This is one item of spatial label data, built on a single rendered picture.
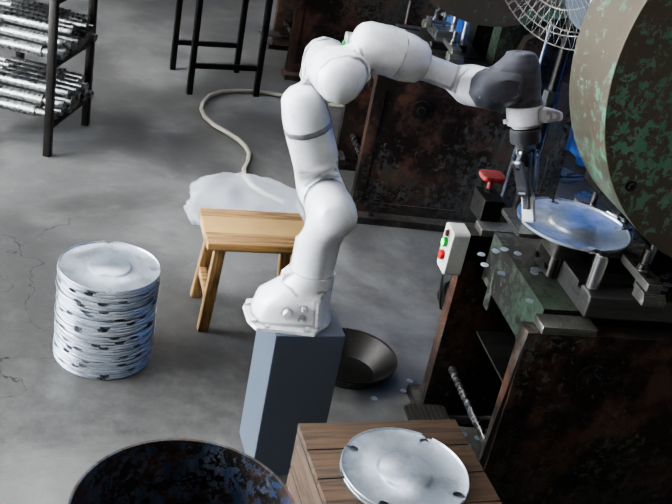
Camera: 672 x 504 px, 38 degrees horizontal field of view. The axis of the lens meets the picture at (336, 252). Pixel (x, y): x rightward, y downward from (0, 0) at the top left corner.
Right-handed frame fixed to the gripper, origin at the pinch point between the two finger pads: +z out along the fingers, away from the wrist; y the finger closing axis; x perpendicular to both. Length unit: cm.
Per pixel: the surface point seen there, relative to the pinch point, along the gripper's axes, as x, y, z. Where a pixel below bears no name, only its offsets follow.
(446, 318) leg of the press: -32, -14, 39
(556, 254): 5.7, -3.1, 12.7
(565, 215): 5.0, -11.9, 5.1
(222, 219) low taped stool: -109, -12, 14
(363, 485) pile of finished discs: -13, 66, 44
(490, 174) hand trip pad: -21.6, -25.7, -0.9
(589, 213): 8.3, -20.6, 6.9
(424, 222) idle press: -100, -128, 50
